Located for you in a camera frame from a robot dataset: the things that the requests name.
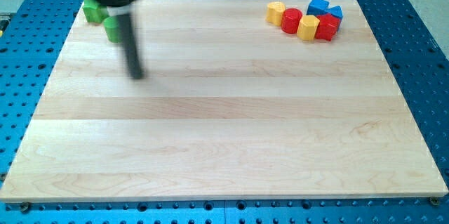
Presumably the green circle block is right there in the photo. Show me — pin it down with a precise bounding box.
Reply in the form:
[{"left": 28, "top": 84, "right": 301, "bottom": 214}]
[{"left": 103, "top": 16, "right": 120, "bottom": 43}]

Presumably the yellow heart block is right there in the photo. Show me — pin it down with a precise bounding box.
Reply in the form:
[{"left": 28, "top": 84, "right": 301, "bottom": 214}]
[{"left": 265, "top": 1, "right": 286, "bottom": 27}]

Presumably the black pusher rod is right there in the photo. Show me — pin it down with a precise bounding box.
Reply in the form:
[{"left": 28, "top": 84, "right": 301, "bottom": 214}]
[{"left": 116, "top": 13, "right": 145, "bottom": 79}]

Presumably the red cylinder block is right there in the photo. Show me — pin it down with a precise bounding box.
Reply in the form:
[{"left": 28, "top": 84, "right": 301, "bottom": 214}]
[{"left": 281, "top": 8, "right": 303, "bottom": 34}]

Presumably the wooden board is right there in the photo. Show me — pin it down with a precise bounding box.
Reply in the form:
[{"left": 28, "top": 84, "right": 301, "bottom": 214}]
[{"left": 1, "top": 0, "right": 448, "bottom": 202}]

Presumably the blue triangle block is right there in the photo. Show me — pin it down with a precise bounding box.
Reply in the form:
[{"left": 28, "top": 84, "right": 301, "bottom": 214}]
[{"left": 326, "top": 6, "right": 343, "bottom": 27}]

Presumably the blue cube block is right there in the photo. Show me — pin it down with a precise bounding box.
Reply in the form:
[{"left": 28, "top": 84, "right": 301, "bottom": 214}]
[{"left": 307, "top": 0, "right": 330, "bottom": 15}]

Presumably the blue perforated table plate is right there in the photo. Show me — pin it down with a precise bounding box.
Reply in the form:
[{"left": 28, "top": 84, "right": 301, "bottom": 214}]
[{"left": 1, "top": 0, "right": 448, "bottom": 223}]

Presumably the green star block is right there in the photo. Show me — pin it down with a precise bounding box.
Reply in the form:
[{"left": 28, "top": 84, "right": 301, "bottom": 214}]
[{"left": 82, "top": 0, "right": 109, "bottom": 24}]

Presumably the red pentagon block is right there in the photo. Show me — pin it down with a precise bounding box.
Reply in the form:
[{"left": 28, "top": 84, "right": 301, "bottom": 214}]
[{"left": 315, "top": 13, "right": 341, "bottom": 41}]

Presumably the yellow hexagon block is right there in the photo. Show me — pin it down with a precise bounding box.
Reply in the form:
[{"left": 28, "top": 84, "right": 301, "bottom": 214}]
[{"left": 297, "top": 15, "right": 320, "bottom": 41}]

